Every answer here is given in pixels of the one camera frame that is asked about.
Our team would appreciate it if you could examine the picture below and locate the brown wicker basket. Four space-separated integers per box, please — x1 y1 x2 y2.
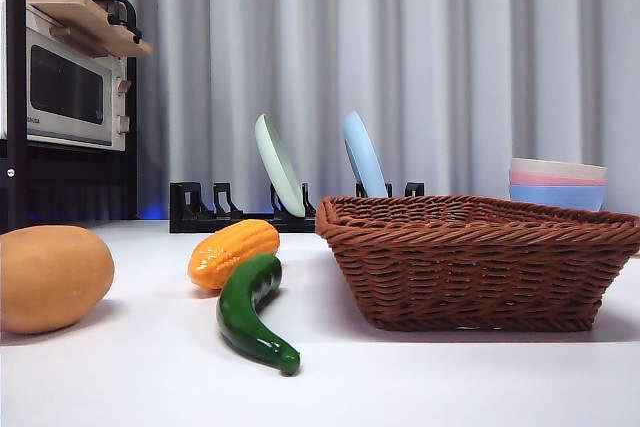
314 194 640 333

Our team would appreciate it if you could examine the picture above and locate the black dish rack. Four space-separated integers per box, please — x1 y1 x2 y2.
169 180 426 234

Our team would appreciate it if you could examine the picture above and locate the cream toaster oven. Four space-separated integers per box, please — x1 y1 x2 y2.
0 0 129 152

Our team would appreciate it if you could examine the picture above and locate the pale blue plate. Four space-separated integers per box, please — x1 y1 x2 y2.
342 110 390 198

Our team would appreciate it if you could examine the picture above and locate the black metal shelf frame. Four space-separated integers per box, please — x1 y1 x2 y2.
0 0 141 233

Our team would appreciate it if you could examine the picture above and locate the wooden cutting board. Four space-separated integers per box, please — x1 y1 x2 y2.
25 0 154 58

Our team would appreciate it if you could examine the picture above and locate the pale green plate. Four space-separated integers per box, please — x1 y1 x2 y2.
254 113 306 217

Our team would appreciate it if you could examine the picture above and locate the black metal handle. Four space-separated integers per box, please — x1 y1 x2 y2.
84 0 144 43

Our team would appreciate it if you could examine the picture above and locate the pink bowl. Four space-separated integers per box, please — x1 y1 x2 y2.
509 170 608 188

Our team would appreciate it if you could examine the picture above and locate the grey curtain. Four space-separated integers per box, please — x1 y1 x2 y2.
0 0 640 222

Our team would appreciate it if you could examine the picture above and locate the green curved cucumber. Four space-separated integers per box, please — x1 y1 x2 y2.
216 252 302 377

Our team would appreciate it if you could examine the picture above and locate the orange-yellow corn cob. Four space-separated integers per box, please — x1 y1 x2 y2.
187 219 280 291

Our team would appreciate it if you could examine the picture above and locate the tan potato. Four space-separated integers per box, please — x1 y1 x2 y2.
0 225 115 336

